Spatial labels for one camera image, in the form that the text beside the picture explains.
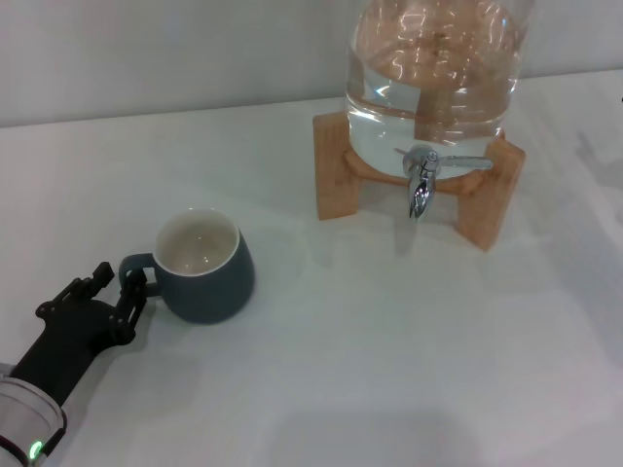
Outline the glass water dispenser jar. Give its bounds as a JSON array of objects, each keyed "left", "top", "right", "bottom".
[{"left": 343, "top": 0, "right": 530, "bottom": 177}]

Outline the wooden dispenser stand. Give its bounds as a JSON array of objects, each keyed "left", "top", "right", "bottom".
[{"left": 312, "top": 110, "right": 528, "bottom": 253}]

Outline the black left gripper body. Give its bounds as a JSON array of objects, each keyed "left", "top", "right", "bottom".
[{"left": 9, "top": 297, "right": 123, "bottom": 408}]

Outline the dark teal ceramic mug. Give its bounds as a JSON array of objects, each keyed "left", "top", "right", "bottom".
[{"left": 119, "top": 207, "right": 256, "bottom": 325}]

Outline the chrome dispenser faucet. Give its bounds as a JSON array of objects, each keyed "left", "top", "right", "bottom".
[{"left": 394, "top": 144, "right": 495, "bottom": 222}]

